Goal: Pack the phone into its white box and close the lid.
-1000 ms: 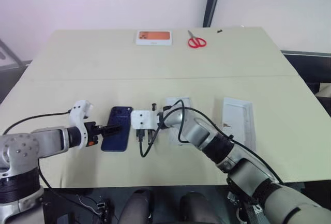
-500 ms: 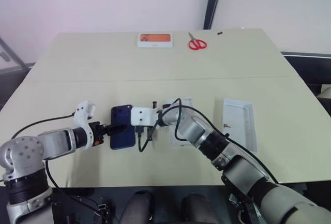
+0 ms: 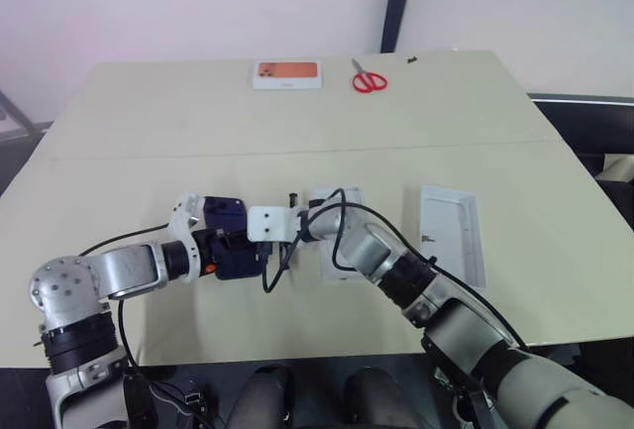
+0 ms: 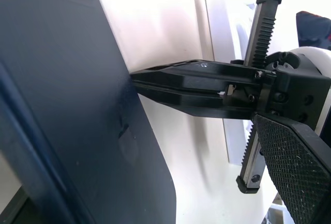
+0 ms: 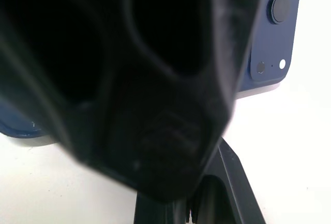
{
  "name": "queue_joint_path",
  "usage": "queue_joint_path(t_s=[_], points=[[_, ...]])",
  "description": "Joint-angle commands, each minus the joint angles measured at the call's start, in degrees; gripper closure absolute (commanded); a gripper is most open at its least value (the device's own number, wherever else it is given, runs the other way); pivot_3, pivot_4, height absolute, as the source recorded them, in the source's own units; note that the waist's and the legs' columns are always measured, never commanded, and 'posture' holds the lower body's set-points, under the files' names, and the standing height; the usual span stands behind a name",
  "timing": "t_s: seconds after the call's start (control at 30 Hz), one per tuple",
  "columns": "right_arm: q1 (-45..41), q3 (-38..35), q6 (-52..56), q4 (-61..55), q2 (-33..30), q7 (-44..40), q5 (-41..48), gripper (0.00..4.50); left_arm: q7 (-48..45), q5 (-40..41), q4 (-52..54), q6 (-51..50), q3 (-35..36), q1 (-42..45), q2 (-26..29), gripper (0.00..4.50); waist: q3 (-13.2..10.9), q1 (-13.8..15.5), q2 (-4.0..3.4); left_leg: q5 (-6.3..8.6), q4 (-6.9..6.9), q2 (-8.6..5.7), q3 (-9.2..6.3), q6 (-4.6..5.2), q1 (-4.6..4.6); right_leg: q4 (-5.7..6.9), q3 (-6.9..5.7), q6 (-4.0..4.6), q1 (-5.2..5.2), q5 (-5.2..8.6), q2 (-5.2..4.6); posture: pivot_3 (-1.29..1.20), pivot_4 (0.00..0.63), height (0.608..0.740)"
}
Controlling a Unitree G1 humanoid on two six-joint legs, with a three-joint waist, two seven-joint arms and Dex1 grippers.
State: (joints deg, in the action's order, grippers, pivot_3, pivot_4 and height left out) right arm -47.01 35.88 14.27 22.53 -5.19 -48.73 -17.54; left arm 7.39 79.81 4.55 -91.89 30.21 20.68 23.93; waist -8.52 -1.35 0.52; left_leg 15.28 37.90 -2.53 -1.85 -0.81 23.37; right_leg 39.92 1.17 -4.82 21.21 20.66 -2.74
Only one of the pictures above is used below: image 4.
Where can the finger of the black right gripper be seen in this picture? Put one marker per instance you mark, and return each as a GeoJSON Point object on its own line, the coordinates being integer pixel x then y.
{"type": "Point", "coordinates": [191, 75]}
{"type": "Point", "coordinates": [191, 105]}

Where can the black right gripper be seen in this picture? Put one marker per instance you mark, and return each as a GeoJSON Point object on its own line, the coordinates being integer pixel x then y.
{"type": "Point", "coordinates": [289, 89]}

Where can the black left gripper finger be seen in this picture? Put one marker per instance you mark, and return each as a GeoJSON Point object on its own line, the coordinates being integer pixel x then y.
{"type": "Point", "coordinates": [297, 167]}

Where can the dark blue plastic tray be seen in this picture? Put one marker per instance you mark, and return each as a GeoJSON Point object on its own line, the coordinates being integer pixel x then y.
{"type": "Point", "coordinates": [64, 92]}

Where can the white phone box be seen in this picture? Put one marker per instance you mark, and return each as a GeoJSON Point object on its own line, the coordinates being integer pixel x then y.
{"type": "Point", "coordinates": [222, 40]}

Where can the dark object with red trim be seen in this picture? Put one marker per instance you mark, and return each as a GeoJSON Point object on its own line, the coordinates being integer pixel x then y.
{"type": "Point", "coordinates": [314, 30]}

